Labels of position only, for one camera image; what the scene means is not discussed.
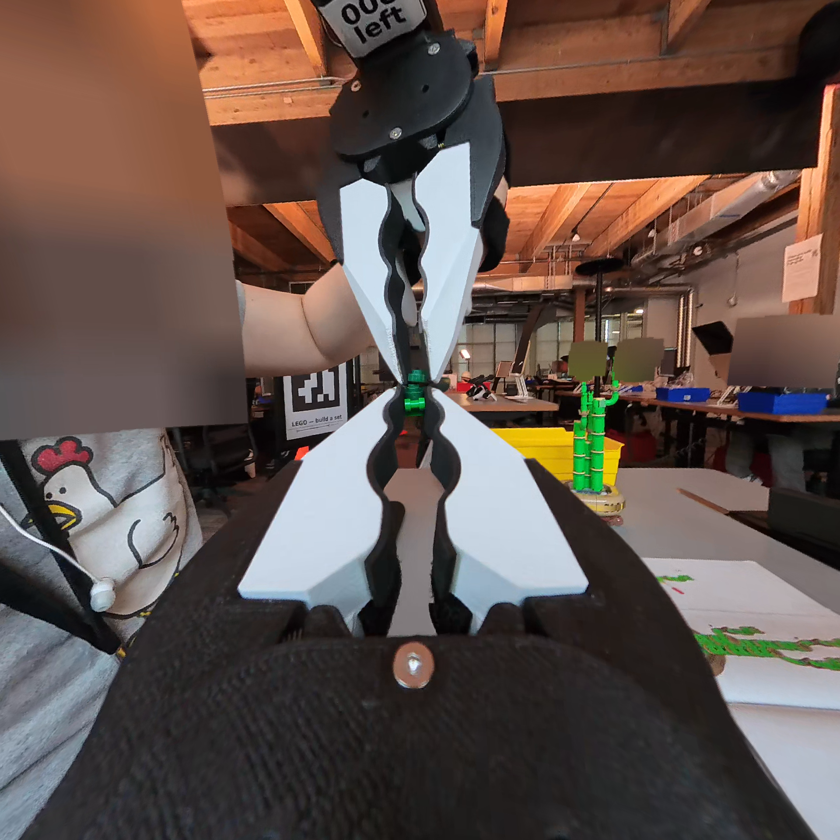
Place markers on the long wooden desk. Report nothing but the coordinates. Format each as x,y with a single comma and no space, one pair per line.
722,410

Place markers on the grey printed shirt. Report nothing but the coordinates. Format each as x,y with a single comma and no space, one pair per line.
39,689

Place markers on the building instruction booklet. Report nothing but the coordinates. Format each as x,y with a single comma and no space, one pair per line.
754,604

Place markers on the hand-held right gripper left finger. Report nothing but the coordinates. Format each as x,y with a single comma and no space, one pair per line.
321,525

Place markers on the black framed marker sign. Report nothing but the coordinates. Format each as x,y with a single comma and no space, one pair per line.
315,400

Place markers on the spare hand-held gripper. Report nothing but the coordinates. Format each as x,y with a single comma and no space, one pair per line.
482,390

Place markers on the black pole stand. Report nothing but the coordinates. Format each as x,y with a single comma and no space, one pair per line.
598,315

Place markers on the small wooden desk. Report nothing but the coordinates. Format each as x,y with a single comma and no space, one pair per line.
512,401

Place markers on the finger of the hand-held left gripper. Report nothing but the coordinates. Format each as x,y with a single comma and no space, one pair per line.
453,229
361,249

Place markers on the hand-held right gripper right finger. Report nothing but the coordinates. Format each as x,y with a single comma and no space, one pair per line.
512,525

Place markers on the bright green brick piece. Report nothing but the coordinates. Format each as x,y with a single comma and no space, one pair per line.
413,400

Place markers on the person's left forearm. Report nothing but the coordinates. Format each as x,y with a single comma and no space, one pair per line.
295,328

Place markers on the blue plastic bin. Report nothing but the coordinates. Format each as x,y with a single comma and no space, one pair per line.
682,394
781,402

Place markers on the red plastic bin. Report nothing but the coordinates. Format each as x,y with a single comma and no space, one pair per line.
633,446

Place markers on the black device with green lights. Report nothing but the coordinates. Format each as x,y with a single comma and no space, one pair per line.
807,518

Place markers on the yellow plastic bin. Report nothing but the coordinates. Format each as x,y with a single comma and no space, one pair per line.
558,453

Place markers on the toy bamboo plant model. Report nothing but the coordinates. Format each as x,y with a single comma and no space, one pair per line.
590,446

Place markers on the white wall poster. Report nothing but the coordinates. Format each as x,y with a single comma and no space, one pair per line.
802,269

